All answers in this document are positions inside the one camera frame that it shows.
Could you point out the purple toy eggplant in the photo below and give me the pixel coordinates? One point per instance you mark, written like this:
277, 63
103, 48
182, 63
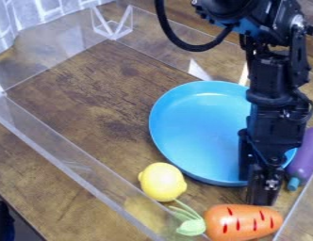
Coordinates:
299, 169

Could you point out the clear acrylic enclosure wall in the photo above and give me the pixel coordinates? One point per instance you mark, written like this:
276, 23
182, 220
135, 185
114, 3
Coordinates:
79, 80

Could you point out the blue round plate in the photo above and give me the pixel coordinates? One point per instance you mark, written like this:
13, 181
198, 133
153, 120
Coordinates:
193, 124

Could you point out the white patterned curtain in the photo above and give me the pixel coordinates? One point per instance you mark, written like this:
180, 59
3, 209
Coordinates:
20, 14

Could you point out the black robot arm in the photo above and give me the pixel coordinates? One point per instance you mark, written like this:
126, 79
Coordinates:
272, 38

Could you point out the orange toy carrot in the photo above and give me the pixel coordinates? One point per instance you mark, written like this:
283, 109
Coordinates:
228, 222

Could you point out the yellow toy lemon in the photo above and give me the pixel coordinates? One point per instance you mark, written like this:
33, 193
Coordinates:
161, 182

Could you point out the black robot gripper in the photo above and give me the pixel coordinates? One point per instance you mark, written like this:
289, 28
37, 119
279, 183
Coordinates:
273, 130

